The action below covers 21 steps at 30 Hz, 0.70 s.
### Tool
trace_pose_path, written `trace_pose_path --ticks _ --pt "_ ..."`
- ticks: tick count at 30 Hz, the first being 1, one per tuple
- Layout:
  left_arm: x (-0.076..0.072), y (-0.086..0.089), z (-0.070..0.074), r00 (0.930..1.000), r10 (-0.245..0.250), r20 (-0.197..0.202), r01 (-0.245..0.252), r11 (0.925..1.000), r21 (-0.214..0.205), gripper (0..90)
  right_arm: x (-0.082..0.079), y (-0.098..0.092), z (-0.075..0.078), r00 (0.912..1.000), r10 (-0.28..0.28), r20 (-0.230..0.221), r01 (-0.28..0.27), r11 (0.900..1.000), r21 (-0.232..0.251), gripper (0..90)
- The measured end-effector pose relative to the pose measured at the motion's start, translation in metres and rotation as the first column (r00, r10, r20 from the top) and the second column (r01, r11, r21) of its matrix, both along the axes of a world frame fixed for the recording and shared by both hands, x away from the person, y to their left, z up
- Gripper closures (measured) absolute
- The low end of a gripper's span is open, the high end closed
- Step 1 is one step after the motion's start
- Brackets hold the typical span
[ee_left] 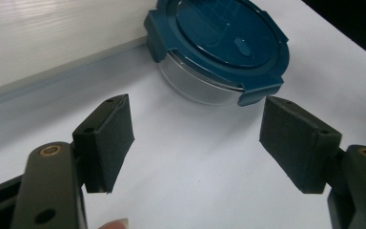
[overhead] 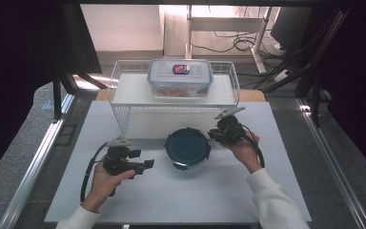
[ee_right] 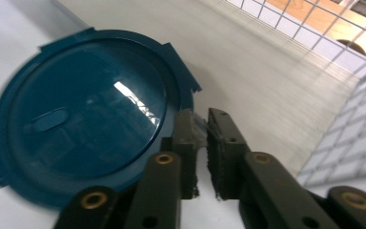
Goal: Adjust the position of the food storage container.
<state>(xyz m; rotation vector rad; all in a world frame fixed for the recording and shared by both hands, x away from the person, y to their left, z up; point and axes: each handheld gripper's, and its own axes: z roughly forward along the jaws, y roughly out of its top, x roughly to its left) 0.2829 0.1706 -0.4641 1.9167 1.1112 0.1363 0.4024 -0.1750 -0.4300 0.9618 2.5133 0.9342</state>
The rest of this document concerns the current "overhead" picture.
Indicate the aluminium rail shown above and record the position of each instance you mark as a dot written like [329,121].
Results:
[35,165]
[333,165]

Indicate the wooden table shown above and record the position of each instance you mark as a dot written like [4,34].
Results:
[251,94]

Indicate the white metal desk frame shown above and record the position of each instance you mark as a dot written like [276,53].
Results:
[225,24]

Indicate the dark blue round plate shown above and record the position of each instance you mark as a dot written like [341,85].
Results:
[187,147]

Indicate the rectangular clear plastic food container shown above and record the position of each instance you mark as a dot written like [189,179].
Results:
[180,78]

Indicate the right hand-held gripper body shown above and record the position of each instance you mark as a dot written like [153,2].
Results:
[230,127]

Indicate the person's left hand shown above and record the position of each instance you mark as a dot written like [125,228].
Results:
[103,187]

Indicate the dark curtain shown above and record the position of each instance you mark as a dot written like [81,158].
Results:
[362,79]
[16,63]

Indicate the black metal stand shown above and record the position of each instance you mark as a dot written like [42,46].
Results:
[57,95]
[314,95]

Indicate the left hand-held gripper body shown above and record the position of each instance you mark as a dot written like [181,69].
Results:
[117,157]

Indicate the person's right hand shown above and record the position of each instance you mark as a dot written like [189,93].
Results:
[244,152]

